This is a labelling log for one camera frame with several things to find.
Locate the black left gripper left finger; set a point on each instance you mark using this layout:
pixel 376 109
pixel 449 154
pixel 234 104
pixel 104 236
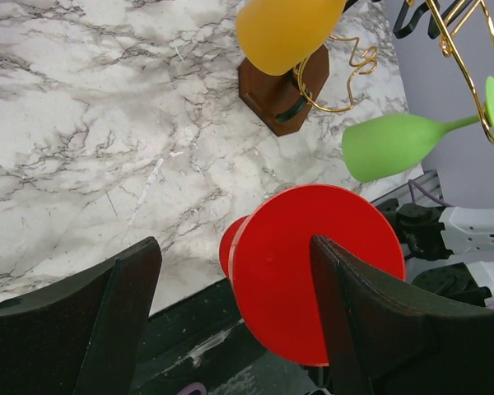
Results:
pixel 80 335

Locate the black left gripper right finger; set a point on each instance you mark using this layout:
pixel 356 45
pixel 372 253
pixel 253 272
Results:
pixel 386 336

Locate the red plastic wine glass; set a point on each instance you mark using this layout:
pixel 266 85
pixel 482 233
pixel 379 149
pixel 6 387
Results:
pixel 266 258

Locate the yellow plastic wine glass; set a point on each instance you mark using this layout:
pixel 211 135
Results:
pixel 275 35

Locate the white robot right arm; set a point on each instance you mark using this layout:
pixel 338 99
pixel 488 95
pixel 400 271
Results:
pixel 439 233

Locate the green plastic wine glass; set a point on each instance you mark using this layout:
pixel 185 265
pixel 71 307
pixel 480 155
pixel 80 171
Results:
pixel 393 143

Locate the copper wire glass rack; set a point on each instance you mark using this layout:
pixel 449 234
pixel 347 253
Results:
pixel 443 26

